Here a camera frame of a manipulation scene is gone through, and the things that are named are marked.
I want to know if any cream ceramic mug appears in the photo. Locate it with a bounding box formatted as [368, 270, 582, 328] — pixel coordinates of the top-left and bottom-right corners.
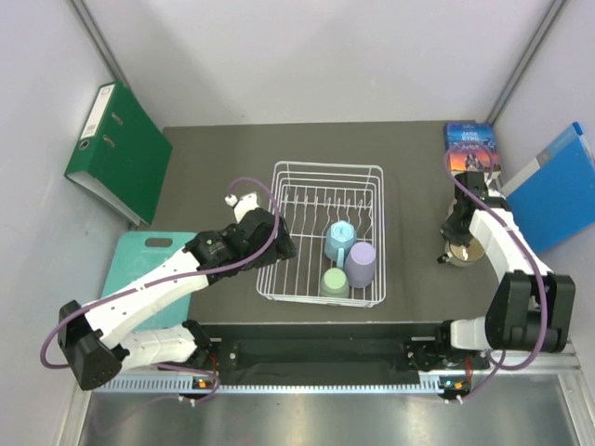
[437, 239, 484, 268]

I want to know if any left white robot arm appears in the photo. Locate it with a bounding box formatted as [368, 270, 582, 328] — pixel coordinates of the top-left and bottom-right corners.
[58, 207, 297, 390]

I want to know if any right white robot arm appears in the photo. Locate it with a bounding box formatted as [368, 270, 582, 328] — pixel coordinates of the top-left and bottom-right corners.
[433, 172, 575, 368]

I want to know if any Jane Eyre paperback book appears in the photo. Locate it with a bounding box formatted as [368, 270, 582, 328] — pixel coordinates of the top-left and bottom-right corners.
[443, 122, 501, 180]

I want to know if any light blue mug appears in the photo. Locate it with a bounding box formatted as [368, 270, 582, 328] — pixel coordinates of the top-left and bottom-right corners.
[324, 220, 357, 269]

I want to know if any green cup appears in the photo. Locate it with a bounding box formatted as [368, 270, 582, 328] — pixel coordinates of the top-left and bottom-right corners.
[320, 268, 350, 298]

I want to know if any blue plastic folder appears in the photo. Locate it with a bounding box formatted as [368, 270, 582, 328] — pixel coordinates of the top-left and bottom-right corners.
[500, 122, 594, 254]

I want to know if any purple cup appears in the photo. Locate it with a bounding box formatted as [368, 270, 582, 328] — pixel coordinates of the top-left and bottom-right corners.
[344, 242, 377, 289]

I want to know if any teal cutting board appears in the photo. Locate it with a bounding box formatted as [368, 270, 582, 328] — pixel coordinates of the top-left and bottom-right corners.
[102, 230, 195, 331]

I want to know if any green lever arch binder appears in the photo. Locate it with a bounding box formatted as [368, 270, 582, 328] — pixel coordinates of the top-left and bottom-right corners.
[64, 82, 172, 226]

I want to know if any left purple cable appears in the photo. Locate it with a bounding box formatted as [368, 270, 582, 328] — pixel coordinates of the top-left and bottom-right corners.
[39, 177, 283, 410]

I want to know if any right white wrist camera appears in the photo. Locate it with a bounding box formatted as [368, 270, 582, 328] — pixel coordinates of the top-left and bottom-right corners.
[480, 172, 510, 211]

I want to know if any white wire dish rack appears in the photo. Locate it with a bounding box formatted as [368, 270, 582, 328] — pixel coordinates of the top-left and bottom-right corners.
[256, 161, 387, 308]

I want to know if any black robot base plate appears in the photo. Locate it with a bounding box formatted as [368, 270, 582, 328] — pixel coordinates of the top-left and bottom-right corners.
[202, 322, 489, 386]

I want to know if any grey slotted cable duct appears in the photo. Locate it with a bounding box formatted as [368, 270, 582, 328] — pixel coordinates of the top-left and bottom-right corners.
[97, 374, 466, 394]

